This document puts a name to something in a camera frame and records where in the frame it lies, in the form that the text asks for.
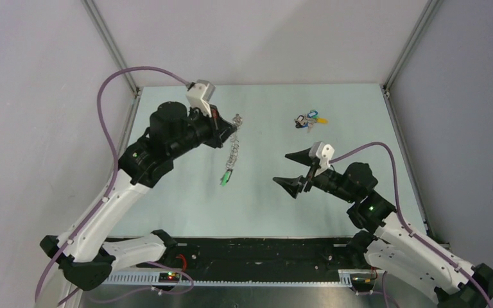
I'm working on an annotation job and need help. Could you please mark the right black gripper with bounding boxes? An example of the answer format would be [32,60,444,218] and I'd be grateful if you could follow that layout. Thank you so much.
[273,146,356,203]

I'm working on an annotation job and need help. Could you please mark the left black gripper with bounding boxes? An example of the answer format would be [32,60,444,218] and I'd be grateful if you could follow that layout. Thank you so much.
[168,102,237,159]

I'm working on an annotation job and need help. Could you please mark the metal disc with keyrings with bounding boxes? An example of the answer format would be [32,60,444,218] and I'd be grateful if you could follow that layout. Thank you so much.
[226,114,243,171]

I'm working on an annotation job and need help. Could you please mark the green key tag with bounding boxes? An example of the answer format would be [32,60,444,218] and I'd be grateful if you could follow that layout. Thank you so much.
[220,169,233,187]

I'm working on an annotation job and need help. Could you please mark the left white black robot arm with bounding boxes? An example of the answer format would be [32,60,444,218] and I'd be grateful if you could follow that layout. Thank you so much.
[40,101,241,291]

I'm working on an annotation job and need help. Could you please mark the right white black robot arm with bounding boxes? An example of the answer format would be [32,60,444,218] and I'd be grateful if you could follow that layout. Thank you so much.
[273,142,493,307]

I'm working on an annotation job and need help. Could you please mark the blue key tag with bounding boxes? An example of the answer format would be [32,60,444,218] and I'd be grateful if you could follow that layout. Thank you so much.
[307,110,318,119]

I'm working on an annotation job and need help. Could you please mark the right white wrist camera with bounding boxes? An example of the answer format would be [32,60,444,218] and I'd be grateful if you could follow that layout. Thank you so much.
[308,141,334,177]

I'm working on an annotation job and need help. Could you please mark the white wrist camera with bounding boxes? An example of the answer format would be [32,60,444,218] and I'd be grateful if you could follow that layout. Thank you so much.
[308,141,334,177]
[186,80,216,118]

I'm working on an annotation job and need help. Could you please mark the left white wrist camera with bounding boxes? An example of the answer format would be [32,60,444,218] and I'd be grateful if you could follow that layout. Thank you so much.
[186,80,216,118]

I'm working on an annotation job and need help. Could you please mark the left aluminium frame post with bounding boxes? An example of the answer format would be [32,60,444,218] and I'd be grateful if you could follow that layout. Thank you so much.
[80,0,141,96]

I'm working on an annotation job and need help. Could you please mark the aluminium frame post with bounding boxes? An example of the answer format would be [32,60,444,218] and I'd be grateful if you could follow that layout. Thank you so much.
[382,0,443,96]
[80,0,141,96]

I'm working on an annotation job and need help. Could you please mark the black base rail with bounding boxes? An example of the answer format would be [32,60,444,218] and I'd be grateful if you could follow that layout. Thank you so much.
[137,237,375,284]

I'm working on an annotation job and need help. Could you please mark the white slotted cable duct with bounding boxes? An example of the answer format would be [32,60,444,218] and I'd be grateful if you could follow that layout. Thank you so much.
[103,270,376,287]

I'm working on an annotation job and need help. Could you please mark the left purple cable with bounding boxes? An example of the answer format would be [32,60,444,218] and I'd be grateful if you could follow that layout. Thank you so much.
[35,65,194,305]

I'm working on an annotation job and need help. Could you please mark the purple cable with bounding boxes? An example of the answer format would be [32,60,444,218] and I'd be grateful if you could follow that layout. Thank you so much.
[35,65,194,305]
[331,142,493,308]

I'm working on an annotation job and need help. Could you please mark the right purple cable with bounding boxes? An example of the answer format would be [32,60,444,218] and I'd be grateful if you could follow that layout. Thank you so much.
[331,142,493,308]

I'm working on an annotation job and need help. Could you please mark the right aluminium frame post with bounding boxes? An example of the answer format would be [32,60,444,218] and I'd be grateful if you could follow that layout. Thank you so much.
[382,0,443,96]

